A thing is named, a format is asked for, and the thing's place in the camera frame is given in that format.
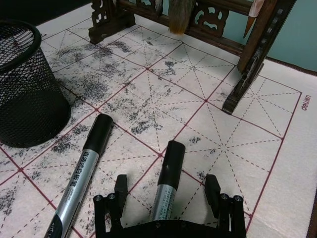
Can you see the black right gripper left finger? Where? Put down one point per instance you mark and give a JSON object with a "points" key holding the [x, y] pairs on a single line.
{"points": [[120, 191]]}

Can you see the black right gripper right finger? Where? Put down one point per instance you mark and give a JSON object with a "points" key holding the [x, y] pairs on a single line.
{"points": [[212, 191]]}

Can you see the silver marker with black cap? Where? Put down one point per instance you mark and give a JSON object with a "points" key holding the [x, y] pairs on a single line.
{"points": [[81, 171], [171, 168]]}

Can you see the white felt mat, red grid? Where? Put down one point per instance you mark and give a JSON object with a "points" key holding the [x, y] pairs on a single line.
{"points": [[188, 116]]}

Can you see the black mesh pen holder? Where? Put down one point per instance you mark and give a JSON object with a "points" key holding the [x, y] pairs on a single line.
{"points": [[27, 99]]}

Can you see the dark carved wooden brush rack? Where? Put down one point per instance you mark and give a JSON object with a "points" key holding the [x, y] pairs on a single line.
{"points": [[257, 54]]}

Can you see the brush with orange pointed tip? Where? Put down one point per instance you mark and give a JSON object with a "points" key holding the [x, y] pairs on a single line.
{"points": [[250, 23]]}

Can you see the large brush with brown hair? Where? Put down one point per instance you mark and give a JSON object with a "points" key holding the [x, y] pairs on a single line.
{"points": [[180, 17]]}

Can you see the small brush with grey hair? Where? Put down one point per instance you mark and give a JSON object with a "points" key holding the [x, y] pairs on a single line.
{"points": [[158, 6]]}

